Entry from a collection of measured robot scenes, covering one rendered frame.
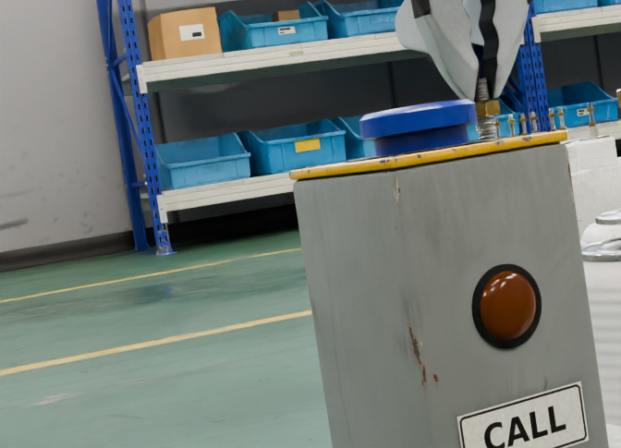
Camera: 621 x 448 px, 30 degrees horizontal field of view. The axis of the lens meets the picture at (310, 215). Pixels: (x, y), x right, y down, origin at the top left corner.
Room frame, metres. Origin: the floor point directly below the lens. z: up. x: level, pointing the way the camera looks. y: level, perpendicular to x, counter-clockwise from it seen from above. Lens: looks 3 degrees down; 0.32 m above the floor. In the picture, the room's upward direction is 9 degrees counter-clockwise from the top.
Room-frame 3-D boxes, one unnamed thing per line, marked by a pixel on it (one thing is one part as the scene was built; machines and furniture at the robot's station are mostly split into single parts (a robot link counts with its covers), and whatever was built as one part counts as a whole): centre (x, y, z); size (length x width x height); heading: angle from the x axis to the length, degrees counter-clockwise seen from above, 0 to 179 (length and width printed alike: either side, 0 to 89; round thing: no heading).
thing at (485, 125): (0.65, -0.10, 0.31); 0.01 x 0.01 x 0.08
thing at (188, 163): (5.09, 0.46, 0.36); 0.50 x 0.38 x 0.21; 18
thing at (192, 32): (5.02, 0.43, 0.89); 0.31 x 0.24 x 0.20; 18
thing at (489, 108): (0.65, -0.10, 0.33); 0.02 x 0.02 x 0.01; 30
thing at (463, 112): (0.40, -0.04, 0.32); 0.04 x 0.04 x 0.02
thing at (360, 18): (5.32, -0.38, 0.89); 0.50 x 0.38 x 0.21; 16
